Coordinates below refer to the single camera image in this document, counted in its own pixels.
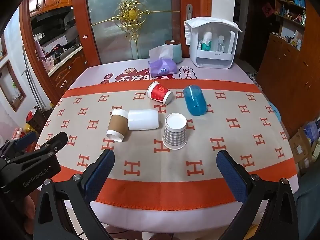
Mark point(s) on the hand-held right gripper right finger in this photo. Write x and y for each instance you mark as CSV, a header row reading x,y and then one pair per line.
x,y
232,177

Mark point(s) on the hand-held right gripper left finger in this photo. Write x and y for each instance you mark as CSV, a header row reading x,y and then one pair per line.
x,y
99,171

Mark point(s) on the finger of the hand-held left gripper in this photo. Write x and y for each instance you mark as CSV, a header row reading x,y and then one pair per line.
x,y
23,140
53,142

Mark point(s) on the brown sleeved paper cup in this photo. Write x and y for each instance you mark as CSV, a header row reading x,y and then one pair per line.
x,y
116,123

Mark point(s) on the white plastic cup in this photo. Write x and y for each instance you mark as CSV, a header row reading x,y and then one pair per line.
x,y
143,119

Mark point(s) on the grey checked paper cup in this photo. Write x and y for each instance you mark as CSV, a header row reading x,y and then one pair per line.
x,y
175,135

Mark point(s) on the blue plastic cup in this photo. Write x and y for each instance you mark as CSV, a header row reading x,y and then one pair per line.
x,y
195,102

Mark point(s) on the red paper cup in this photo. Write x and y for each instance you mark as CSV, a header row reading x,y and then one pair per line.
x,y
160,92

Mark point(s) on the dark basket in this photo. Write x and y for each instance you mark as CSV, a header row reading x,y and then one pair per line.
x,y
33,120

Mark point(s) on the orange patterned blanket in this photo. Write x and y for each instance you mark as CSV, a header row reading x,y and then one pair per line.
x,y
150,165

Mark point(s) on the wooden kitchen counter cabinet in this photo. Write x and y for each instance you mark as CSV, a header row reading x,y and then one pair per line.
x,y
67,70

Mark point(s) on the cardboard box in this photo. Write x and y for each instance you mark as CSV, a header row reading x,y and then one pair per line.
x,y
300,147

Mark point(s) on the blue stool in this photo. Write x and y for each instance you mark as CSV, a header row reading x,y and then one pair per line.
x,y
275,111

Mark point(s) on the pink bag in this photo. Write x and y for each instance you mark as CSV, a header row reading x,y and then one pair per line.
x,y
47,60

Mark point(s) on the pink printed tablecloth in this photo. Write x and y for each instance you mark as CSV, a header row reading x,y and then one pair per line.
x,y
112,72

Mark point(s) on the wooden shelf cabinet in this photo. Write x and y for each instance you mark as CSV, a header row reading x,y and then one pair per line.
x,y
287,80

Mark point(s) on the white storage box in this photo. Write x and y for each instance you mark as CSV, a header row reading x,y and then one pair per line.
x,y
212,60

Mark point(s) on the glass door with gold ornament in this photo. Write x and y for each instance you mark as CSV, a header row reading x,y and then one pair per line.
x,y
112,37

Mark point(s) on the purple tissue pack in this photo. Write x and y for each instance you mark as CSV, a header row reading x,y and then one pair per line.
x,y
161,66

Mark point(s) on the clear small bottle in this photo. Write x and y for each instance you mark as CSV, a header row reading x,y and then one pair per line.
x,y
220,44

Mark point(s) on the teal canister with brown lid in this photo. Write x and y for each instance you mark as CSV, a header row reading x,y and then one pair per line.
x,y
177,52

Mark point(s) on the white and green bottle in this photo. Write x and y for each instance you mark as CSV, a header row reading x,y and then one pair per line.
x,y
206,41

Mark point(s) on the red door decoration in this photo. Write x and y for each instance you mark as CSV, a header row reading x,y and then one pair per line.
x,y
267,8

